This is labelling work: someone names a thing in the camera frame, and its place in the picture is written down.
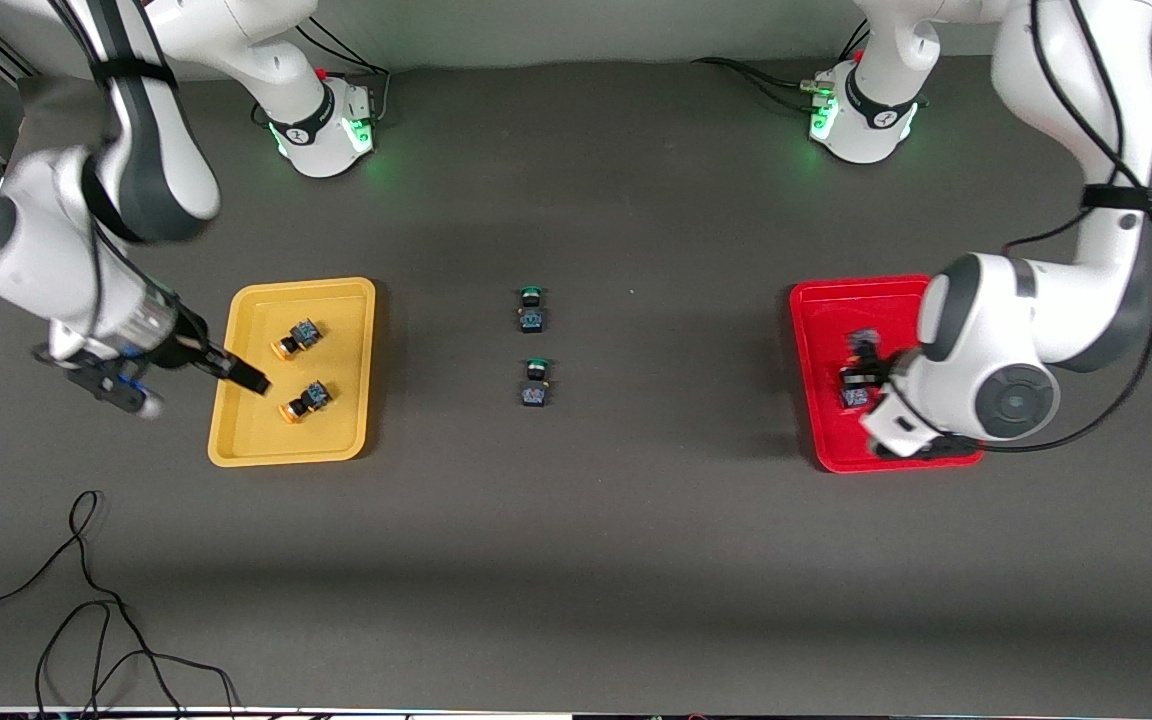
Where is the yellow plastic tray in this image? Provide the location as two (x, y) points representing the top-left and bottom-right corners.
(207, 277), (378, 469)

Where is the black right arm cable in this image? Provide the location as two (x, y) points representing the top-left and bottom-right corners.
(46, 0), (185, 346)

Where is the yellow push button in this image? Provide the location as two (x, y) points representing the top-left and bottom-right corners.
(278, 380), (335, 425)
(271, 318), (325, 362)

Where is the red plastic tray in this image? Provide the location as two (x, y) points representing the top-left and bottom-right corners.
(788, 275), (987, 474)

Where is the dark grey table cloth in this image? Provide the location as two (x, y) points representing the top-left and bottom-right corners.
(0, 35), (1152, 716)

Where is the loose black cable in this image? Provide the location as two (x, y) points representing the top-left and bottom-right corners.
(0, 489), (242, 720)

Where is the black right base cable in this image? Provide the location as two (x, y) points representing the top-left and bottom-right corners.
(298, 15), (393, 121)

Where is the black base cable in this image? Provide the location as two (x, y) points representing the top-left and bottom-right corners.
(691, 20), (872, 113)
(298, 15), (393, 121)

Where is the black left base cable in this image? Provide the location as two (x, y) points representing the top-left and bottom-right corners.
(691, 20), (872, 113)

